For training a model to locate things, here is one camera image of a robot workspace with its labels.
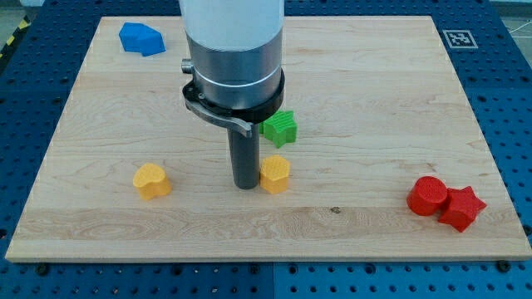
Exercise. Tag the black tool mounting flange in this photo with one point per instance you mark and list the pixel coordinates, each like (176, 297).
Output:
(239, 120)

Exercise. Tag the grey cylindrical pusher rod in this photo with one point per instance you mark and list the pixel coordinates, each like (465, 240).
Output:
(244, 154)

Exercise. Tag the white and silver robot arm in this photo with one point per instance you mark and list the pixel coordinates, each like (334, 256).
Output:
(237, 76)

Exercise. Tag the green star block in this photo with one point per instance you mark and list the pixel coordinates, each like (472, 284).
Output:
(280, 128)

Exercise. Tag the red star block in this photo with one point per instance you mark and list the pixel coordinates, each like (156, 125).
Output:
(461, 208)

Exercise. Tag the yellow hexagon block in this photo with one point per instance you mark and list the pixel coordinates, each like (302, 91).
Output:
(274, 173)

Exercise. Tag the yellow heart block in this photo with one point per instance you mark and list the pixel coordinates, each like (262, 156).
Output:
(150, 180)

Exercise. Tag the wooden board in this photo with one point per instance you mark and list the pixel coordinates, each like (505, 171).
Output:
(378, 105)

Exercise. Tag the blue pentagon block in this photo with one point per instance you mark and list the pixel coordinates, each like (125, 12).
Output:
(137, 37)

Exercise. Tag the red cylinder block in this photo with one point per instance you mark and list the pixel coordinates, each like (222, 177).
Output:
(426, 196)

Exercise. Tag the black white fiducial tag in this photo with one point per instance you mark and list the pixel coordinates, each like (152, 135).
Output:
(459, 39)

